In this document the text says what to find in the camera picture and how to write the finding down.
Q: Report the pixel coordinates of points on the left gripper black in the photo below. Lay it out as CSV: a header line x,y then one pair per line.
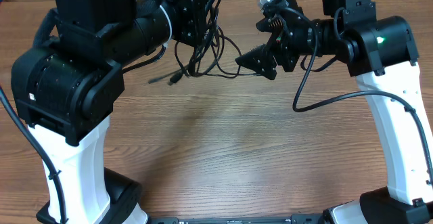
x,y
191,8

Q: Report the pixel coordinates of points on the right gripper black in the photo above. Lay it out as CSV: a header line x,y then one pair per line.
x,y
260,53

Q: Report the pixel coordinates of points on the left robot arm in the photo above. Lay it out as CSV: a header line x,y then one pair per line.
x,y
65,86

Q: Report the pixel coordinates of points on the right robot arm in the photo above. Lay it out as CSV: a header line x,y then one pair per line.
x,y
382,56

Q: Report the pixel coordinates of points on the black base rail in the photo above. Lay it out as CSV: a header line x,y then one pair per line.
x,y
233,220

